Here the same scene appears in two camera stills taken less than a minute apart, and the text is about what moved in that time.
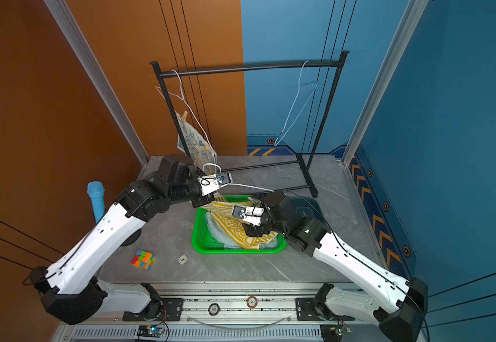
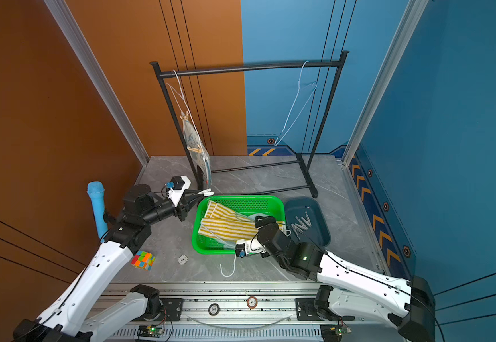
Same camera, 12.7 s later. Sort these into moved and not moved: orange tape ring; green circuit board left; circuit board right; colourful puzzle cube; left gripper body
Moved: left gripper body
Not moved: colourful puzzle cube; green circuit board left; orange tape ring; circuit board right
